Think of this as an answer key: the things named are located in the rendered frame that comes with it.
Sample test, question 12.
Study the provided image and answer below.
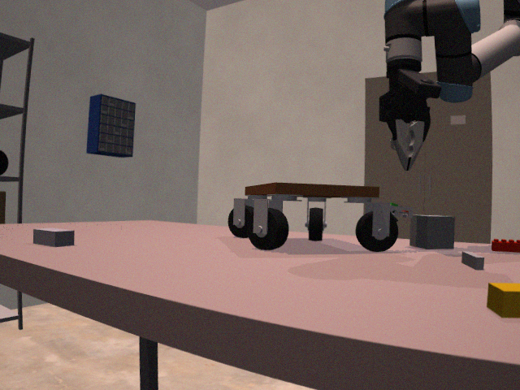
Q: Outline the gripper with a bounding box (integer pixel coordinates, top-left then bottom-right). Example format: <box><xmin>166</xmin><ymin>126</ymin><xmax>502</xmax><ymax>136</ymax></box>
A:
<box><xmin>379</xmin><ymin>58</ymin><xmax>431</xmax><ymax>171</ymax></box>

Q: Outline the wheeled dolly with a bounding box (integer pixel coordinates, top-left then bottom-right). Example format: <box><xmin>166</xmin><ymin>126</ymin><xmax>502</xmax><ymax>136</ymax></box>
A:
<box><xmin>228</xmin><ymin>183</ymin><xmax>413</xmax><ymax>252</ymax></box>

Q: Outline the red toy brick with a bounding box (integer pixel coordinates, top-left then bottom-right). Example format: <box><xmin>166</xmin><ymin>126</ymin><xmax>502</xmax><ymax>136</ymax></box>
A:
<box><xmin>492</xmin><ymin>239</ymin><xmax>520</xmax><ymax>253</ymax></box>

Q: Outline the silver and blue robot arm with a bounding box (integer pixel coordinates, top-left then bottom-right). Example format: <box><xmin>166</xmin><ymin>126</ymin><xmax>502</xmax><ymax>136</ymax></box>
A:
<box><xmin>383</xmin><ymin>0</ymin><xmax>520</xmax><ymax>102</ymax></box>

